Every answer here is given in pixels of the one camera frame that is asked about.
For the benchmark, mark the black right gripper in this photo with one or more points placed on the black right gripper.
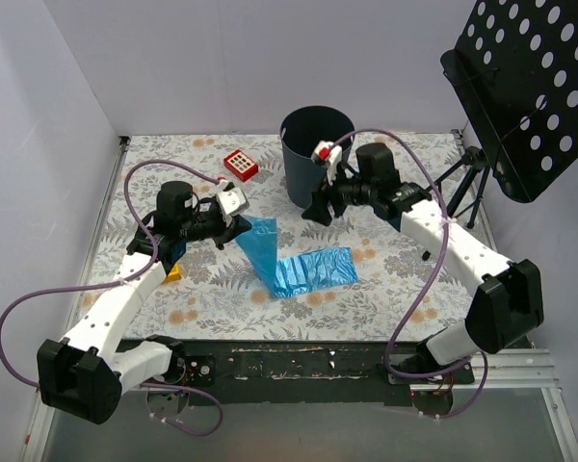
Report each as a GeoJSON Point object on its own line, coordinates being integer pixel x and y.
{"type": "Point", "coordinates": [329, 198]}

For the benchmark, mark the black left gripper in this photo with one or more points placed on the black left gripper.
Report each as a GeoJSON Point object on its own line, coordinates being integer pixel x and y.
{"type": "Point", "coordinates": [229, 229]}

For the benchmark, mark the blue plastic trash bag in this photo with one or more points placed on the blue plastic trash bag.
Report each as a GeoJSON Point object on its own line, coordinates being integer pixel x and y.
{"type": "Point", "coordinates": [296, 275]}

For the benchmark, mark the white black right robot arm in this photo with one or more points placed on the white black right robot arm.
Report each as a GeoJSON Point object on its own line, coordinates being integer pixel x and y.
{"type": "Point", "coordinates": [506, 295]}

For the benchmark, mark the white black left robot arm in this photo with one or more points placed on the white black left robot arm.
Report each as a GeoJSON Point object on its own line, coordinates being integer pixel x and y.
{"type": "Point", "coordinates": [84, 374]}

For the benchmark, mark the dark grey trash bin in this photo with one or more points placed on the dark grey trash bin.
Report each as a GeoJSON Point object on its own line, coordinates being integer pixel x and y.
{"type": "Point", "coordinates": [300, 133]}

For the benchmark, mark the red toy block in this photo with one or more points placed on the red toy block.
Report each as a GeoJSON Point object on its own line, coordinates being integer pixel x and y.
{"type": "Point", "coordinates": [241, 165]}

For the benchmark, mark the yellow toy block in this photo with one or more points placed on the yellow toy block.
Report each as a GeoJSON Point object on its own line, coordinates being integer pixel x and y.
{"type": "Point", "coordinates": [175, 274]}

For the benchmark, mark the floral patterned table mat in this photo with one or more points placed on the floral patterned table mat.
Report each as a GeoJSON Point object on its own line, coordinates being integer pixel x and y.
{"type": "Point", "coordinates": [219, 296]}

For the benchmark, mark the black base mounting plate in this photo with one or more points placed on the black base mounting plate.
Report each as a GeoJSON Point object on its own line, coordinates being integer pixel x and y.
{"type": "Point", "coordinates": [288, 372]}

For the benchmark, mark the black perforated music stand tray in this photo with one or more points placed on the black perforated music stand tray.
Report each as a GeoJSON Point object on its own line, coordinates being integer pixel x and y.
{"type": "Point", "coordinates": [514, 69]}

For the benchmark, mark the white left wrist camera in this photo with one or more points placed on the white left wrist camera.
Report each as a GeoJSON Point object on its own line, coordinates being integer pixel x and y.
{"type": "Point", "coordinates": [231, 200]}

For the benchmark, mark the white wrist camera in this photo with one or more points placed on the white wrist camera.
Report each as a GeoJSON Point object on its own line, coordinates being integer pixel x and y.
{"type": "Point", "coordinates": [328, 155]}
{"type": "Point", "coordinates": [231, 200]}

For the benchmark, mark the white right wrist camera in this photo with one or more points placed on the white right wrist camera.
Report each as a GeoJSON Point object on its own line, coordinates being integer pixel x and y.
{"type": "Point", "coordinates": [328, 155]}

